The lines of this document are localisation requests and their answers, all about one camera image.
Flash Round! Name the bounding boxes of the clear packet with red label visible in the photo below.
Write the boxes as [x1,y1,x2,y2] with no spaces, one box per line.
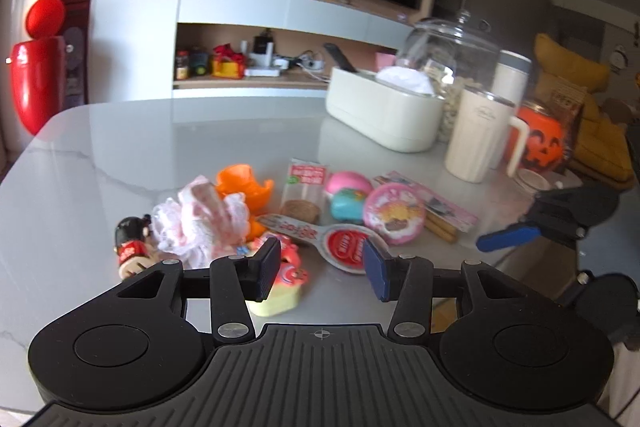
[279,158,331,226]

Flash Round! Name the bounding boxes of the glass dome jar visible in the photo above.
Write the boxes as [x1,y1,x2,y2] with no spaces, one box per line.
[396,9,502,144]

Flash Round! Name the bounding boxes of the teal toy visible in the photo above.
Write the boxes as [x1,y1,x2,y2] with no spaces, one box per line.
[330,189,371,224]

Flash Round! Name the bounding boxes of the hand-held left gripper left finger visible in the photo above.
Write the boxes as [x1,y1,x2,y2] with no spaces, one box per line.
[116,237,282,349]

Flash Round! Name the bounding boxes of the orange plastic capsule shell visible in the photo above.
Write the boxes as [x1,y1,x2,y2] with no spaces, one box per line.
[215,164,275,214]

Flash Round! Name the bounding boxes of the pink packet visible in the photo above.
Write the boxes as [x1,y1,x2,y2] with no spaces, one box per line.
[374,170,479,234]

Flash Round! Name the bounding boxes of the black-haired doll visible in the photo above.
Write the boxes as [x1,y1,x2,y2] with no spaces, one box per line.
[114,214,162,281]

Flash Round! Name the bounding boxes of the white thermos bottle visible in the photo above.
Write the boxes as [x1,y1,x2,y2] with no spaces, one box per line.
[490,50,532,170]

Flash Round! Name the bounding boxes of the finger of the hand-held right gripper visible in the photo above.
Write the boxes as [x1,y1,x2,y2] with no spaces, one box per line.
[476,188,587,254]
[552,272,591,308]

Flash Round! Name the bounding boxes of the red and white spoon-shaped packet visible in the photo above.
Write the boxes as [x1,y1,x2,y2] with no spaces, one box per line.
[256,212,387,276]

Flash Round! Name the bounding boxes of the orange pumpkin bucket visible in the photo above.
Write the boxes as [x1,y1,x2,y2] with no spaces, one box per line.
[515,103,572,174]

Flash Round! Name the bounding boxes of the yellow plush toy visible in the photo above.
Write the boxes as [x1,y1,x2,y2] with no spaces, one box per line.
[534,33,637,182]

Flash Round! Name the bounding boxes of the clear glass bowl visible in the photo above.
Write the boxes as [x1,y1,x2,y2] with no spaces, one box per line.
[515,167,582,196]

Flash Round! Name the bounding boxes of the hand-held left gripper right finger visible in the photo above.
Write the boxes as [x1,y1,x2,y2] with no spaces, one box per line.
[362,238,524,350]

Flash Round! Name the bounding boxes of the red and yellow toy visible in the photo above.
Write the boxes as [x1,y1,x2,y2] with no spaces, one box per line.
[210,43,249,80]

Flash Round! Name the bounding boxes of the white and wood shelf unit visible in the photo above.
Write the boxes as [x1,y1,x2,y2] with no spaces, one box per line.
[172,0,448,100]

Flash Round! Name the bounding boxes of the cream mug with handle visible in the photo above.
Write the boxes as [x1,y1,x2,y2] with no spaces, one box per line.
[444,87,530,184]

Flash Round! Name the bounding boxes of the pink squishy ball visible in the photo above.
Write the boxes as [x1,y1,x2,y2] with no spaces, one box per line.
[325,170,374,204]

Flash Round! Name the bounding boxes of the red figure-shaped chair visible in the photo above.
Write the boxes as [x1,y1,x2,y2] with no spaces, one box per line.
[9,0,69,136]

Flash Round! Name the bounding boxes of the grey wall hanger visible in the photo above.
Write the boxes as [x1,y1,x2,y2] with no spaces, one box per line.
[64,27,84,108]

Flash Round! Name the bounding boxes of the cream tissue box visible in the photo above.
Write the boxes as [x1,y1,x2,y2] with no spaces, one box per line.
[326,66,446,153]

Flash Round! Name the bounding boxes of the brown snack bag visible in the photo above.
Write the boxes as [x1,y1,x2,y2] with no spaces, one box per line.
[537,76,587,158]

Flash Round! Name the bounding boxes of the white charger dock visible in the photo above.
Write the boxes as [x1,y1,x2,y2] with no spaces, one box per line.
[246,35,282,78]

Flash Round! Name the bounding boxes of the yellow and pink toy cake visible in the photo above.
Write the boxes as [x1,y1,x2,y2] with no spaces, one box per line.
[244,241,309,318]

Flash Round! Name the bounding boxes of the round pink tin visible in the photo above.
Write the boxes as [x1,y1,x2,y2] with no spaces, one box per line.
[363,184,428,245]

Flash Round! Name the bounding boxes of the black remote control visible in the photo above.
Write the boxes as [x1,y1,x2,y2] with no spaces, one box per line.
[323,42,359,73]

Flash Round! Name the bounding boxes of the pink and white lace cloth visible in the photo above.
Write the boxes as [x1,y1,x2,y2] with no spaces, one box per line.
[151,174,252,269]

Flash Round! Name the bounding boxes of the brown biscuit sticks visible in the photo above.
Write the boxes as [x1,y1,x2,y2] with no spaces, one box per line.
[424,211,459,244]

